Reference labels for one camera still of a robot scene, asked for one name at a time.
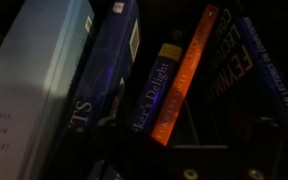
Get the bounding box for white paperback book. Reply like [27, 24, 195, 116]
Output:
[0, 80, 50, 180]

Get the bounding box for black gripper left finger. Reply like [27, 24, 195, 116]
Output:
[59, 126, 158, 180]

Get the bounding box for black Feynman Lectures book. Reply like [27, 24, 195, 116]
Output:
[187, 6, 288, 148]

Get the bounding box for orange book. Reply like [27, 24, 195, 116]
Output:
[151, 4, 219, 146]

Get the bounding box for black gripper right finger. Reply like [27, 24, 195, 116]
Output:
[230, 113, 288, 180]

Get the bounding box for dark blue textbook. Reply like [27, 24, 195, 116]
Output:
[45, 0, 142, 180]

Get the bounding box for light blue thick book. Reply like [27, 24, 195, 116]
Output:
[0, 0, 94, 180]

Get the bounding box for blue Hacker's Delight book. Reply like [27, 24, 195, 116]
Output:
[130, 29, 185, 132]

